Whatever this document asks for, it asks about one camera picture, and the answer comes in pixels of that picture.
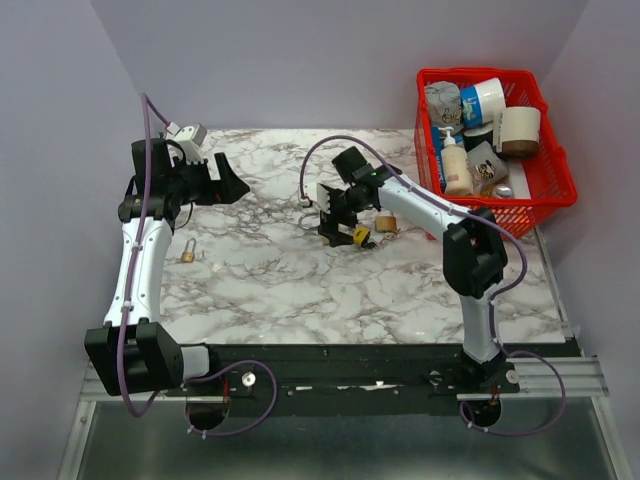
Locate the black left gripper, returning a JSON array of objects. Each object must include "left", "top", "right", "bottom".
[{"left": 166, "top": 152, "right": 250, "bottom": 205}]

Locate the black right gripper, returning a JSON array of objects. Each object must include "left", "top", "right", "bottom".
[{"left": 317, "top": 184, "right": 370, "bottom": 248}]

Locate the small brass long-shackle padlock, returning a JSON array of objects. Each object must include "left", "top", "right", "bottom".
[{"left": 180, "top": 238, "right": 197, "bottom": 263}]

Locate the large brass padlock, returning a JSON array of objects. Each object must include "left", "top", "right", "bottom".
[{"left": 297, "top": 212, "right": 327, "bottom": 236}]

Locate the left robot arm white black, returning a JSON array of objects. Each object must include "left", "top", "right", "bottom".
[{"left": 84, "top": 138, "right": 250, "bottom": 396}]

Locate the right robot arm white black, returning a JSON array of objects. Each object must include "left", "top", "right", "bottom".
[{"left": 310, "top": 147, "right": 508, "bottom": 392}]

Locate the yellow black padlock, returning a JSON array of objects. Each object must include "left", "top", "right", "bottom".
[{"left": 352, "top": 226, "right": 377, "bottom": 249}]

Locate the round brass padlock with keys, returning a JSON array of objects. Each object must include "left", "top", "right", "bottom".
[{"left": 375, "top": 214, "right": 400, "bottom": 241}]

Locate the lotion pump bottle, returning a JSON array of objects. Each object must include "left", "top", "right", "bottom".
[{"left": 440, "top": 127, "right": 473, "bottom": 197}]

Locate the printed grey cup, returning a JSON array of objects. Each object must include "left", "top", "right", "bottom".
[{"left": 467, "top": 141, "right": 508, "bottom": 195}]

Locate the blue white paper cup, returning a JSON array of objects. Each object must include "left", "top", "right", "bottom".
[{"left": 460, "top": 77, "right": 507, "bottom": 128}]

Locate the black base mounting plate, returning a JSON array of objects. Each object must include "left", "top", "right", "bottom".
[{"left": 169, "top": 344, "right": 519, "bottom": 418}]

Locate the red plastic basket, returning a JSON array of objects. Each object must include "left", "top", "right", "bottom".
[{"left": 414, "top": 67, "right": 578, "bottom": 237}]

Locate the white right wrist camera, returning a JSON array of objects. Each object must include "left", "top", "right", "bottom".
[{"left": 300, "top": 182, "right": 330, "bottom": 213}]

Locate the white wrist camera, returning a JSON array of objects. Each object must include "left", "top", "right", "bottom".
[
  {"left": 300, "top": 182, "right": 330, "bottom": 213},
  {"left": 165, "top": 122, "right": 207, "bottom": 165}
]

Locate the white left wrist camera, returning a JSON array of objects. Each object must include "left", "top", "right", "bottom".
[{"left": 165, "top": 122, "right": 207, "bottom": 165}]

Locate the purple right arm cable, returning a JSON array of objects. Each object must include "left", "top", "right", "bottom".
[{"left": 298, "top": 134, "right": 530, "bottom": 351}]

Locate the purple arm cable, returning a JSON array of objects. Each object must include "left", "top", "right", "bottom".
[
  {"left": 115, "top": 92, "right": 176, "bottom": 418},
  {"left": 298, "top": 134, "right": 530, "bottom": 351}
]

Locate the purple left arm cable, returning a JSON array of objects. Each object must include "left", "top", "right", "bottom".
[{"left": 115, "top": 92, "right": 176, "bottom": 418}]

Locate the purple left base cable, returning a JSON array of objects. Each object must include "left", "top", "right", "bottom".
[{"left": 187, "top": 361, "right": 279, "bottom": 439}]

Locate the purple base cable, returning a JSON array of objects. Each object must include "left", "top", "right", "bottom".
[
  {"left": 460, "top": 349, "right": 567, "bottom": 435},
  {"left": 187, "top": 361, "right": 279, "bottom": 439}
]

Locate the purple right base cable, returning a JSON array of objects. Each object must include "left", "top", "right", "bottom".
[{"left": 460, "top": 349, "right": 567, "bottom": 435}]

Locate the aluminium rail frame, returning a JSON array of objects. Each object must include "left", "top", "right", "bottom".
[{"left": 59, "top": 357, "right": 632, "bottom": 479}]

